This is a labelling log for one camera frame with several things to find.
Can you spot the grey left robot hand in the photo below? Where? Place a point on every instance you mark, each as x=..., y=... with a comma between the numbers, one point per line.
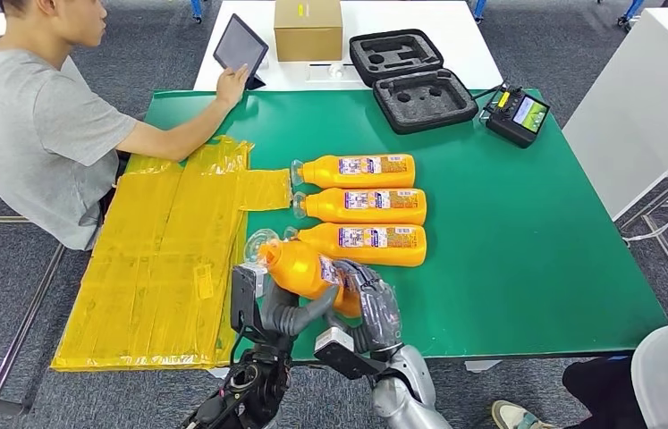
x=283, y=317

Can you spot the orange detergent bottle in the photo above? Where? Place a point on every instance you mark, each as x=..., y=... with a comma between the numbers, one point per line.
x=316, y=244
x=322, y=172
x=324, y=207
x=298, y=269

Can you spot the black tablet on stand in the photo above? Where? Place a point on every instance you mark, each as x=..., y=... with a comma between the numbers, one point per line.
x=240, y=47

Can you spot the blue metal frame leg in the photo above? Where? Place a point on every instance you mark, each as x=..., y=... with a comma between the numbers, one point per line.
x=479, y=9
x=196, y=9
x=633, y=12

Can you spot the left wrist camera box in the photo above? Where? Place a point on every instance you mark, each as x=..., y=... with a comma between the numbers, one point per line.
x=245, y=308

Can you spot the person's right forearm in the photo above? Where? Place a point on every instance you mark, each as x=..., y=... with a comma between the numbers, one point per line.
x=179, y=133

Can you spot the small white round object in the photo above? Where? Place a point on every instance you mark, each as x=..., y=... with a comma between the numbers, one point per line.
x=336, y=71

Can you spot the person's right hand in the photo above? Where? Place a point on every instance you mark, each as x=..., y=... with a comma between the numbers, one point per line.
x=231, y=86

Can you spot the black remote controller with screen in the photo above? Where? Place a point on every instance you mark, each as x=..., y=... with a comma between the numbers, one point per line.
x=508, y=127

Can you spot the white table foot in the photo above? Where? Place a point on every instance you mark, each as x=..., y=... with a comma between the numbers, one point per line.
x=224, y=373
x=481, y=366

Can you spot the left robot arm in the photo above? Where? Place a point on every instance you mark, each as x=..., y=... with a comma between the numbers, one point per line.
x=250, y=385

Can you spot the open black foam case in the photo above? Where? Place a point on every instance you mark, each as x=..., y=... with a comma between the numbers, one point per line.
x=422, y=100

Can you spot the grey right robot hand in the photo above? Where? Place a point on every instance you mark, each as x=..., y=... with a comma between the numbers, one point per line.
x=381, y=314

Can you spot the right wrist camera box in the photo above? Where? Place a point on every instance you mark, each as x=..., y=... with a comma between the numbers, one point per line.
x=333, y=343

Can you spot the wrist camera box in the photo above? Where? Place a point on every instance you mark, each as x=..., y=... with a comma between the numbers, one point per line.
x=333, y=343
x=245, y=308

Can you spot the yellow plastic wrapped flat package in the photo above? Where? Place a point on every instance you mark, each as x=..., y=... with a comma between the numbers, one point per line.
x=162, y=266

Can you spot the cardboard box yellow label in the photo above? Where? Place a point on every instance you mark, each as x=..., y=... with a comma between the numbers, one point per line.
x=308, y=35

